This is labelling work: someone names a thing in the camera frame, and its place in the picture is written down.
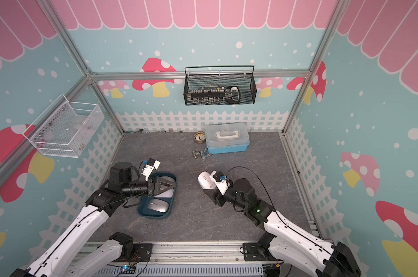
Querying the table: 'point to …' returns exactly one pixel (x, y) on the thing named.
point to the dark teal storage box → (144, 212)
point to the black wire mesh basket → (223, 85)
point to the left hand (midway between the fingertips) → (172, 189)
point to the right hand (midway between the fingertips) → (209, 184)
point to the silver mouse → (158, 205)
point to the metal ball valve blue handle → (202, 154)
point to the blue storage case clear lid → (227, 137)
